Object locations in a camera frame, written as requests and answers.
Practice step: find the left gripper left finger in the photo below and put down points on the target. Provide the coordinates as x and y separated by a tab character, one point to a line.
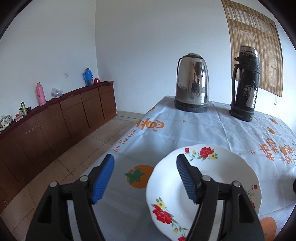
51	219

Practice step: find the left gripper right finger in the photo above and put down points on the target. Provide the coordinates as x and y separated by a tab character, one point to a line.
239	220

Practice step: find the red flower white plate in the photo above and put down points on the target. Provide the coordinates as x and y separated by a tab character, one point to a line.
172	211

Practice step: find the white printed tablecloth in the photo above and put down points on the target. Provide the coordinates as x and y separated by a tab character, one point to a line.
145	198

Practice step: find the brown wooden sideboard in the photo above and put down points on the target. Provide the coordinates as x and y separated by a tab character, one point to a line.
30	145

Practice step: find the green cylindrical can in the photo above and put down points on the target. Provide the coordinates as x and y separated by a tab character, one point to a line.
23	107

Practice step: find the crumpled plastic bag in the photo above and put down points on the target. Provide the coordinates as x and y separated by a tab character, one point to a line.
56	93

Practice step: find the pink thermos bottle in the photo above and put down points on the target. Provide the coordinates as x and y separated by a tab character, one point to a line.
40	94

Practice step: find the black worn thermos flask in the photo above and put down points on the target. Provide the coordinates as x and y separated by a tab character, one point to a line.
245	81

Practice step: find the small red pot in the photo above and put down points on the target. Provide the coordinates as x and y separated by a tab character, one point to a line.
96	81

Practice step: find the stainless steel electric kettle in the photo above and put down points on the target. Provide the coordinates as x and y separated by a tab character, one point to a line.
192	87

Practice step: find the blue thermos jug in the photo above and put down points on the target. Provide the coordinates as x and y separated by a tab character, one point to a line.
88	77

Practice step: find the bamboo window blind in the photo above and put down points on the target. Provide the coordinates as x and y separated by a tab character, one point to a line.
251	28

